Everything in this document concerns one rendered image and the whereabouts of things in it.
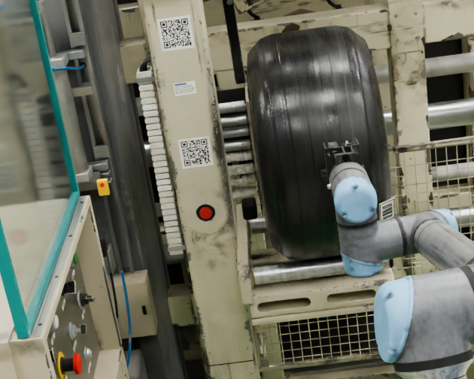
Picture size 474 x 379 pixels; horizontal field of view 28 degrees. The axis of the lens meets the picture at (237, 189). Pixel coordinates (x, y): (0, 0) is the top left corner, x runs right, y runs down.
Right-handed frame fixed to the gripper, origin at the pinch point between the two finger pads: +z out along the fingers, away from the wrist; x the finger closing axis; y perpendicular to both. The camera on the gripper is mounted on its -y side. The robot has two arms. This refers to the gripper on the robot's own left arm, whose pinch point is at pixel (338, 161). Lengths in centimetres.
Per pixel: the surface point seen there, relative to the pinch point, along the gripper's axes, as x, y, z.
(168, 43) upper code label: 34.0, 27.7, 17.0
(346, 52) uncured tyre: -5.3, 20.7, 14.7
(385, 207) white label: -9.5, -13.1, 4.0
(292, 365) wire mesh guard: 16, -85, 70
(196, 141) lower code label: 31.4, 3.5, 19.5
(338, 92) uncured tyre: -1.9, 13.7, 6.6
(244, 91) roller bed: 20, 3, 73
